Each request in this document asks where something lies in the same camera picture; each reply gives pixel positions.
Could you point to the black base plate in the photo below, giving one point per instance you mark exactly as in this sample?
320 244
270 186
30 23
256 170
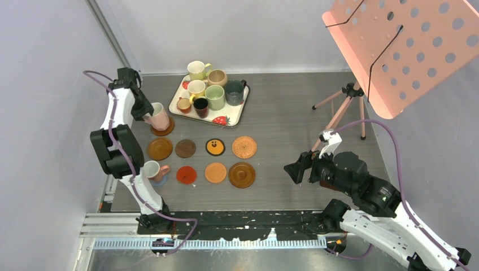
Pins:
242 225

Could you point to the dark maroon cup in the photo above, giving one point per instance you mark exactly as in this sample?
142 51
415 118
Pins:
201 107

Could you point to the light green cup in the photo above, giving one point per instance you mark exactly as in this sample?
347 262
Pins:
215 94

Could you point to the beige brown cup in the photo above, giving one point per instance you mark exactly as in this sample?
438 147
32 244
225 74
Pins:
217 77

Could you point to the yellow mug back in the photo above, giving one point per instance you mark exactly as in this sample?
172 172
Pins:
198 70

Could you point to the cream serving tray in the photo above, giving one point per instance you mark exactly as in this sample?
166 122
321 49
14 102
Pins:
229 116

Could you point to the small orange cup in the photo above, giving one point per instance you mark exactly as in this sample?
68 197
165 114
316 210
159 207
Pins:
184 105

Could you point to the brown ridged wooden coaster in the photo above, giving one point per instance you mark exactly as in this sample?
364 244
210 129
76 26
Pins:
160 148

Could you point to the yellow mug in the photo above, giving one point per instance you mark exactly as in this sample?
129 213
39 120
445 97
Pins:
198 70
196 89

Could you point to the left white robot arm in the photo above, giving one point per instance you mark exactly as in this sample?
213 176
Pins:
120 154

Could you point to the pink white mug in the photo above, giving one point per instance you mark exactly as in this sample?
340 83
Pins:
159 119

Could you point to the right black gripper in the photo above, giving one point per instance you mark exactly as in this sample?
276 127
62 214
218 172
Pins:
307 159

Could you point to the small pink white cup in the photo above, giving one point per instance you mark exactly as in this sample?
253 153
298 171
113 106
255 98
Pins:
154 171

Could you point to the light orange round coaster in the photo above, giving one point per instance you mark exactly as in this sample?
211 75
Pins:
215 172

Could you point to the dark green mug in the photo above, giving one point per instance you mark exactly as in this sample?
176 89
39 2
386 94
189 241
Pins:
234 92

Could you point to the pink perforated music stand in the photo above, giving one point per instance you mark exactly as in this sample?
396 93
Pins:
399 50

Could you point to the red apple smiley coaster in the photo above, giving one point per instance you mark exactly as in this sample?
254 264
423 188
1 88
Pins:
186 175

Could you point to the woven rattan coaster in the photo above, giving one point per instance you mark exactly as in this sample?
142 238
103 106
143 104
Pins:
244 147

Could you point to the dark walnut round coaster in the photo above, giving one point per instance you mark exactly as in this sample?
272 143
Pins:
185 148

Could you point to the orange black smiley coaster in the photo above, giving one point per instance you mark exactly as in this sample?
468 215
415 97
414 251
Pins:
215 147

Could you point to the blue round coaster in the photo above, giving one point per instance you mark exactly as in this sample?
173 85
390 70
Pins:
159 183

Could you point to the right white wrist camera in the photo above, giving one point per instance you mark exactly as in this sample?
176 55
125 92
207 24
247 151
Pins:
331 140

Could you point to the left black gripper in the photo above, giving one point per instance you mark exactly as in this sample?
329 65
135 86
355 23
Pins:
147 108

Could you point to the yellow mug middle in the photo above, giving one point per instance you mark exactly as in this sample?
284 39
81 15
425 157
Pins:
196 89

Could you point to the pink tripod legs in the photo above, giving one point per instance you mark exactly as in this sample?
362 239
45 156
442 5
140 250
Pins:
352 91

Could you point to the dark brown ridged coaster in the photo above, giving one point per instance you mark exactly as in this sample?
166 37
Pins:
241 175

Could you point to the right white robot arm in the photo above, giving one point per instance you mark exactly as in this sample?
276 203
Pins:
383 218

